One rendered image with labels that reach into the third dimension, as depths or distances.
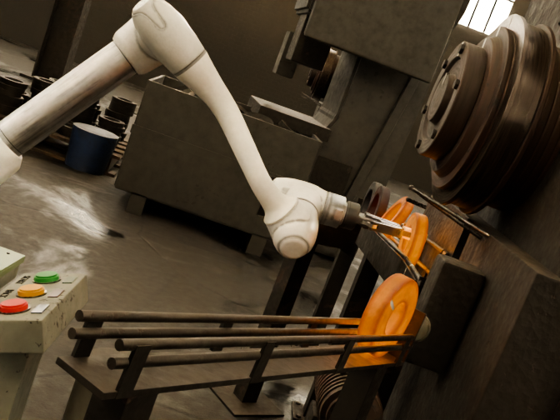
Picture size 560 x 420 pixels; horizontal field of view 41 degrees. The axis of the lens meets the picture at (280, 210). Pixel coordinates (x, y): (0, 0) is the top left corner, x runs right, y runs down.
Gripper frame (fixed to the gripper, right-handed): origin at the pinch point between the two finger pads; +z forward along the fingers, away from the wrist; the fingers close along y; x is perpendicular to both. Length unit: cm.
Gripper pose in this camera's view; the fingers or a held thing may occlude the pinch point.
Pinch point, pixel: (413, 235)
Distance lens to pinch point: 205.9
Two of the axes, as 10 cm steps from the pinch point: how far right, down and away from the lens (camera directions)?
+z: 9.5, 2.9, 0.5
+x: 3.0, -9.4, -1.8
